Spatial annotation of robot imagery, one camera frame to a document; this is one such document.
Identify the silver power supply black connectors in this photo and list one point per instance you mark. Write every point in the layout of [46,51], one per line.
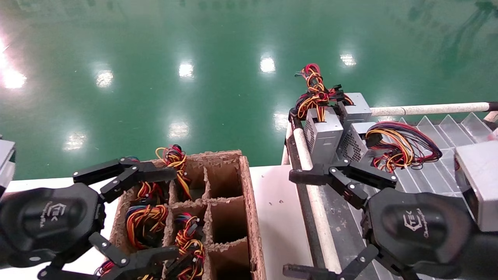
[356,111]

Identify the silver power supply fan grille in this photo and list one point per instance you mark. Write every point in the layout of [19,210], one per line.
[352,144]

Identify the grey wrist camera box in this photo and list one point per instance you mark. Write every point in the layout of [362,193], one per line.
[6,159]
[480,182]

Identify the white padded rack leg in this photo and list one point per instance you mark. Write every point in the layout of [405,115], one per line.
[286,153]

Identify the long white padded rail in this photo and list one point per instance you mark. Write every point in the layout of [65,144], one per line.
[319,210]

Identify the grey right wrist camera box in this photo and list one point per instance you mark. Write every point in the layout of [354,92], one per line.
[480,182]

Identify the brown cardboard divider box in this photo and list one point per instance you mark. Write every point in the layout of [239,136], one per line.
[255,217]

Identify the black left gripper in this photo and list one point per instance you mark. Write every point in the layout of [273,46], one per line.
[46,221]

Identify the black metal rack frame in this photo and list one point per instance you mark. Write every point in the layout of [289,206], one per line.
[302,200]

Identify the short white padded rail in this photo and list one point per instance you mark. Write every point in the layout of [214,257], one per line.
[492,116]

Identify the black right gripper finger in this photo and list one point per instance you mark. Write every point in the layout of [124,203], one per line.
[311,177]
[311,272]

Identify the white padded crossbar rail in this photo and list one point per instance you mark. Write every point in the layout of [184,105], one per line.
[428,109]

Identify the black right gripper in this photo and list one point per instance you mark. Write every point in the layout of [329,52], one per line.
[416,225]

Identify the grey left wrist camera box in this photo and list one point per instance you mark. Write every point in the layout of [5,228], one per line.
[6,159]

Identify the transparent plastic divider tray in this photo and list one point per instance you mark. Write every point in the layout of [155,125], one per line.
[428,181]

